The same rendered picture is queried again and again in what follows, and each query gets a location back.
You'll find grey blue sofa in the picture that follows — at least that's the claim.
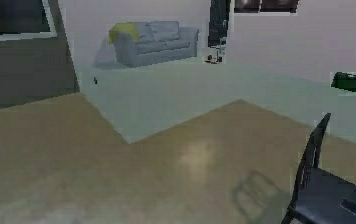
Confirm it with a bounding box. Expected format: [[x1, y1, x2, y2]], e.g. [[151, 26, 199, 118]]
[[113, 20, 200, 69]]

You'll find black tall shelf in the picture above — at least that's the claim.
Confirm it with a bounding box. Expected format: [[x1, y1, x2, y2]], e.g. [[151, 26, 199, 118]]
[[204, 0, 233, 65]]

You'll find dark green box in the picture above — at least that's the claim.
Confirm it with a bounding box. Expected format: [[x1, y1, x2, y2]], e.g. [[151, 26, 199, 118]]
[[330, 71, 356, 95]]

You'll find black chair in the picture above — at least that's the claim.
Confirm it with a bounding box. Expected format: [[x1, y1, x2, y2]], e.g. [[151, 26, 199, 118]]
[[281, 112, 356, 224]]

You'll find dark window with white frame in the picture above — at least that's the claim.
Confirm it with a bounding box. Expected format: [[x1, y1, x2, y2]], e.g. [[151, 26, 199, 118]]
[[233, 0, 301, 16]]

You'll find yellow cloth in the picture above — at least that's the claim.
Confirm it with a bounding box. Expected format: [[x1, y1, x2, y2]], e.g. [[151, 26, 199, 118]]
[[108, 22, 141, 45]]

